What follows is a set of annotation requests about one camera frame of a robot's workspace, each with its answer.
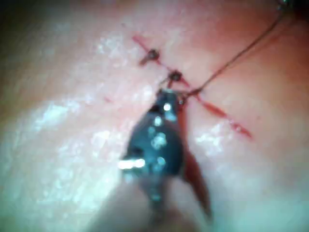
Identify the left arm needle driver jaw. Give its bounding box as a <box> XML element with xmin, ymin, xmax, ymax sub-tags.
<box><xmin>276</xmin><ymin>0</ymin><xmax>294</xmax><ymax>11</ymax></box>

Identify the right arm needle driver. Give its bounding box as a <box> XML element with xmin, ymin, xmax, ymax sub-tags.
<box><xmin>117</xmin><ymin>102</ymin><xmax>184</xmax><ymax>181</ymax></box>

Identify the right arm needle driver jaw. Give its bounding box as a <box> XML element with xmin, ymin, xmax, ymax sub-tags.
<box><xmin>157</xmin><ymin>88</ymin><xmax>182</xmax><ymax>114</ymax></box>

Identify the black thread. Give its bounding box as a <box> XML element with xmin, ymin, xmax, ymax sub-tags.
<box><xmin>180</xmin><ymin>8</ymin><xmax>287</xmax><ymax>104</ymax></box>

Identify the black stitching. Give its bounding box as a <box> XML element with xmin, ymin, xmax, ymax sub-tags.
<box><xmin>139</xmin><ymin>48</ymin><xmax>186</xmax><ymax>87</ymax></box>

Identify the tissue pad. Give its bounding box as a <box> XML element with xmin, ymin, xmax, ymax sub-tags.
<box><xmin>0</xmin><ymin>0</ymin><xmax>309</xmax><ymax>232</ymax></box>

